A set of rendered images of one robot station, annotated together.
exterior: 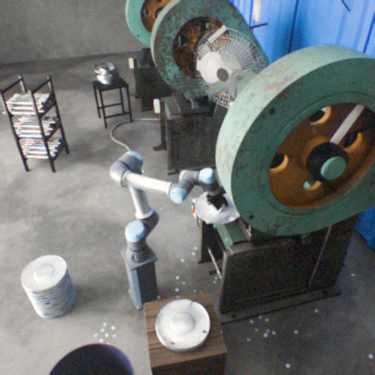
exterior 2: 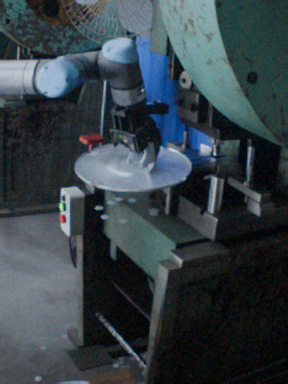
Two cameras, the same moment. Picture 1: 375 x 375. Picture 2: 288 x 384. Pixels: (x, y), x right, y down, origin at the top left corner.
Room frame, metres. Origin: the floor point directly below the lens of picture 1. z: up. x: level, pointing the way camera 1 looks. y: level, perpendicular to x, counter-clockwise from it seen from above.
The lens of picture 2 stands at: (0.22, 0.14, 1.21)
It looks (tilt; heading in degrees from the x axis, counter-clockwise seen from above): 21 degrees down; 343
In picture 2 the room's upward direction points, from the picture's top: 5 degrees clockwise
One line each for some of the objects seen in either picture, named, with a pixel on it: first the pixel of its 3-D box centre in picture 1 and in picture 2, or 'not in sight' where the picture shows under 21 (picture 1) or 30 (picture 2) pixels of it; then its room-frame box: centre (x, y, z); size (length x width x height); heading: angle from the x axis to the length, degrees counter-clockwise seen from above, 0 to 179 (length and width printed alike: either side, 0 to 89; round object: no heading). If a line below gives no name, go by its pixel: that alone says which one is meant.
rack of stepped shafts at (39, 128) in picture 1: (36, 125); not in sight; (3.22, 1.60, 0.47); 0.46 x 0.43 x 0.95; 84
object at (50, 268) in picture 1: (43, 272); not in sight; (1.37, 0.93, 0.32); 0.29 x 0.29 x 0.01
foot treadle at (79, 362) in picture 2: (231, 269); (154, 346); (1.53, -0.33, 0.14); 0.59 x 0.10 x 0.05; 104
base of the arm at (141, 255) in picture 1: (137, 249); not in sight; (1.41, 0.30, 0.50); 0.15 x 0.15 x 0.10
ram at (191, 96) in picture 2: not in sight; (211, 69); (1.55, -0.42, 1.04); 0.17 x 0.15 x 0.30; 104
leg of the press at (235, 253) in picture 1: (291, 260); (286, 287); (1.33, -0.66, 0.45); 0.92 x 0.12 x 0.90; 104
